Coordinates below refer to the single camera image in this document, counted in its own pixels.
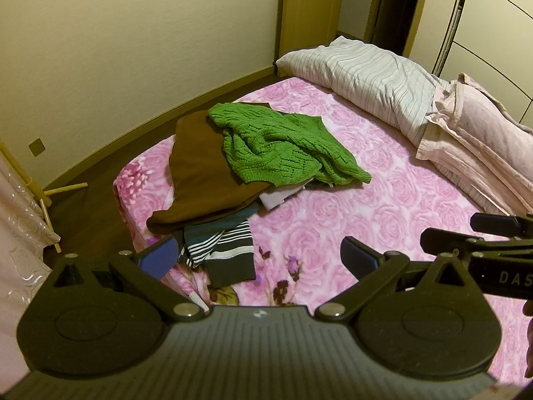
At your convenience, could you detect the pink floral blanket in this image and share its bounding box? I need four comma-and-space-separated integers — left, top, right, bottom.
113, 76, 533, 386

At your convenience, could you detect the wooden stand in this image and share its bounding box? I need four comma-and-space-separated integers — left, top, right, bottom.
0, 139, 89, 255

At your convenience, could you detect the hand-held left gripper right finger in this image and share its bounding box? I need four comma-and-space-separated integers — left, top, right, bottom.
314, 237, 479, 321

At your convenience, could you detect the brown garment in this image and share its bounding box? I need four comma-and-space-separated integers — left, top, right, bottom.
146, 101, 273, 235

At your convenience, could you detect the grey striped pillow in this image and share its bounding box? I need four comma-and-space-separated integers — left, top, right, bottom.
275, 35, 452, 146

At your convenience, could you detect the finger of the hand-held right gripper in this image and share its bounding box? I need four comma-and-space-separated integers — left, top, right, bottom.
470, 212, 533, 237
420, 227, 500, 260

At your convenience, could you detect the dark striped garment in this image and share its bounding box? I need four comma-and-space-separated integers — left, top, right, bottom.
178, 216, 257, 289

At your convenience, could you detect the cream wardrobe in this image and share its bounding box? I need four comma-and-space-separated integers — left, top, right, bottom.
433, 0, 533, 101

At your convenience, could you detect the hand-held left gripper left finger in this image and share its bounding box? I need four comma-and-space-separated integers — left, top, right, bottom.
52, 235, 201, 321

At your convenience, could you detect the pink folded blanket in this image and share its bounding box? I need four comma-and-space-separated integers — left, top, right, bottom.
416, 73, 533, 217

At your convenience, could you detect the wooden door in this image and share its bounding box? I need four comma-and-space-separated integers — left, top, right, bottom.
272, 0, 346, 67

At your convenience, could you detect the green knitted sweater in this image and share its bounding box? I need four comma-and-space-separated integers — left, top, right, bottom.
207, 102, 372, 187

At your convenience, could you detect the white garment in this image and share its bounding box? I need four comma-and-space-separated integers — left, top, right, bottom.
259, 181, 311, 211

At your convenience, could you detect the pale patterned curtain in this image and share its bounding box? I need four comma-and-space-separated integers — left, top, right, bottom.
0, 146, 61, 384

